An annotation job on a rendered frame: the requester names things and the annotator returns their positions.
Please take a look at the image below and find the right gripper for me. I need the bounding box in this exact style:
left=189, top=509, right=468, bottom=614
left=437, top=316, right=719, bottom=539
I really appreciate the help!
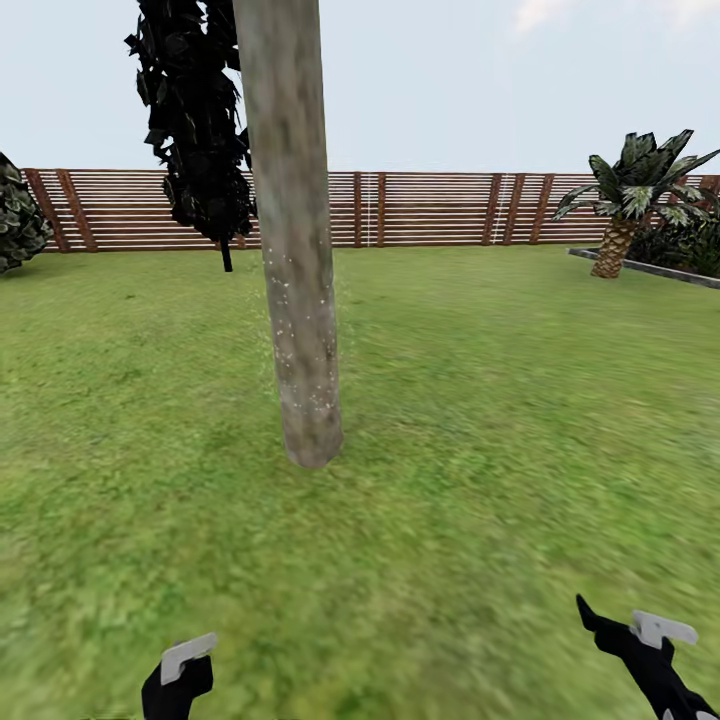
left=577, top=595, right=675, bottom=682

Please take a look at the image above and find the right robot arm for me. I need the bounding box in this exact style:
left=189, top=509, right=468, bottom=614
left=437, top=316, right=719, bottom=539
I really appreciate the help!
left=577, top=595, right=720, bottom=720

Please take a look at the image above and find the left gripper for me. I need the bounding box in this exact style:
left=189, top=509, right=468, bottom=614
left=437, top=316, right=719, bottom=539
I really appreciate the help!
left=141, top=654, right=213, bottom=720

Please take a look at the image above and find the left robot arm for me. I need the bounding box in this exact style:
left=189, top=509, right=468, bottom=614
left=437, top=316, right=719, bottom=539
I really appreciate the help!
left=141, top=633, right=218, bottom=720

